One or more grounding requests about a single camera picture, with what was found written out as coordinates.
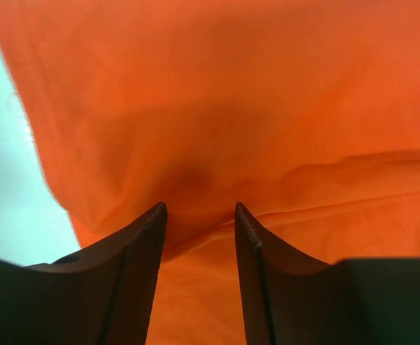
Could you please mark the orange t shirt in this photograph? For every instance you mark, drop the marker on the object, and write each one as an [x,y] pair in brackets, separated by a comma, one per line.
[307,112]

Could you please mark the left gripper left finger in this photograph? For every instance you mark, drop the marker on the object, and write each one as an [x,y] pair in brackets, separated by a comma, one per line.
[101,294]

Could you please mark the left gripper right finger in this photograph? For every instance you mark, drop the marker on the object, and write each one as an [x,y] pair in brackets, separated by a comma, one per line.
[287,295]

